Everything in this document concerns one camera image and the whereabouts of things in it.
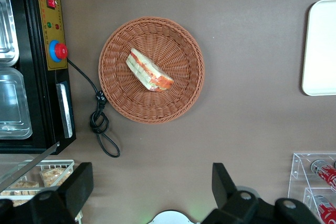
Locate clear plastic tray upper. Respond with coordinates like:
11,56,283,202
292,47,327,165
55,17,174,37
0,0,20,66

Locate silver metal bar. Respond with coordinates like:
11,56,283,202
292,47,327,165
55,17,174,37
0,142,60,192

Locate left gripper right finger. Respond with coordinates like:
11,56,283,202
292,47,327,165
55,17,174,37
201,162,323,224

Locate cream plastic tray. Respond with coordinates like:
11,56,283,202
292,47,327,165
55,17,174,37
301,0,336,97

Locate triangle sandwich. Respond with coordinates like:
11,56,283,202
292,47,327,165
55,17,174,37
125,48,175,93

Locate black machine yellow panel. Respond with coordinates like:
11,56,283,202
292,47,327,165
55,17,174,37
0,0,77,155

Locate clear plastic tray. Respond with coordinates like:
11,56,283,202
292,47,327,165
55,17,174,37
0,67,34,140
0,0,20,66

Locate clear bag brown snacks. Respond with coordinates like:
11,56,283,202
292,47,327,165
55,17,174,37
39,167,74,188
0,189,37,208
9,179,44,190

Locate white wire rack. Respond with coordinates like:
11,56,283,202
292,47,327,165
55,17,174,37
0,159,83,224

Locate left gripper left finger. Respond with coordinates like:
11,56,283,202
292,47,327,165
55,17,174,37
0,162,95,224

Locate red cola bottle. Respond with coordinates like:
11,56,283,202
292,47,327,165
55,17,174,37
310,158,336,192
312,194,336,224

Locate clear plastic tray lower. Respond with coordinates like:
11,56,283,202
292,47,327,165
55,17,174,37
0,67,34,140

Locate brown round wicker basket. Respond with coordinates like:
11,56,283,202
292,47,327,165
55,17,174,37
98,16,205,124

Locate black power cable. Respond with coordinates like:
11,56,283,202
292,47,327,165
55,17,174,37
67,58,121,158

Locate clear acrylic bottle rack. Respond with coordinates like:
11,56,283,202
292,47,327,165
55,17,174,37
287,152,336,224

